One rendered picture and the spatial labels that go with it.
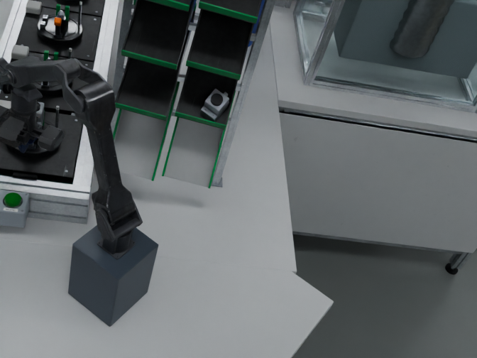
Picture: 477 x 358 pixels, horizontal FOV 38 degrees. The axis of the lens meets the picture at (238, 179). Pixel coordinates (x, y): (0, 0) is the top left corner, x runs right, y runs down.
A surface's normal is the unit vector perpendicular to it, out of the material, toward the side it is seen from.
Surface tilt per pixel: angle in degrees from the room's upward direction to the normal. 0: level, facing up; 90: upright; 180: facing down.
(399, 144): 90
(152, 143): 45
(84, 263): 90
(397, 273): 0
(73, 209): 90
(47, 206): 90
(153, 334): 0
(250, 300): 0
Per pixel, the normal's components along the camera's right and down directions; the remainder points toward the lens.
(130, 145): 0.07, 0.01
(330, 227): 0.04, 0.73
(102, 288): -0.56, 0.50
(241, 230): 0.22, -0.67
